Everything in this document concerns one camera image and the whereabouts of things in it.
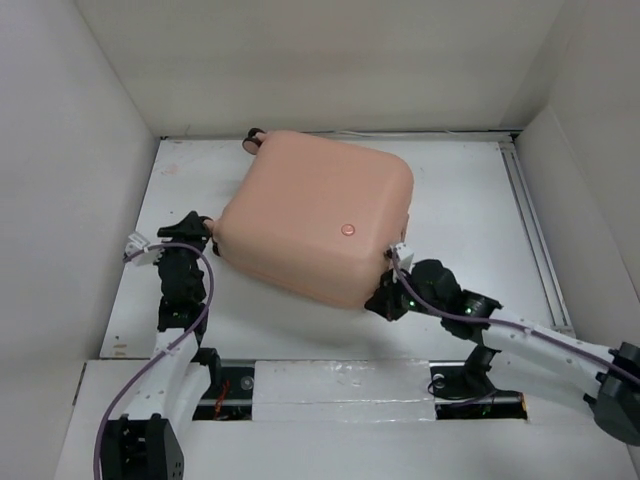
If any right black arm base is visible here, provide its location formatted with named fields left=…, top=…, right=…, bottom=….
left=426, top=346, right=528, bottom=421

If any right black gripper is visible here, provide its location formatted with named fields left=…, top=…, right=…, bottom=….
left=362, top=266, right=443, bottom=322

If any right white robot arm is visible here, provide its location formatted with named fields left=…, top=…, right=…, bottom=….
left=365, top=249, right=639, bottom=446

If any pink hard-shell suitcase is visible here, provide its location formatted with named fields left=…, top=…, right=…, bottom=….
left=211, top=128, right=414, bottom=309

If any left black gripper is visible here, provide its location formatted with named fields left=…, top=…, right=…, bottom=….
left=151, top=213, right=210, bottom=302

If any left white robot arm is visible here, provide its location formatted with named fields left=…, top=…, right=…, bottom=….
left=92, top=211, right=223, bottom=479

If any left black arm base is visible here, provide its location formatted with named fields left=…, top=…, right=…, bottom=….
left=193, top=348, right=255, bottom=422

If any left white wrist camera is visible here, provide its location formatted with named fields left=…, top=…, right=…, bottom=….
left=123, top=231, right=162, bottom=266

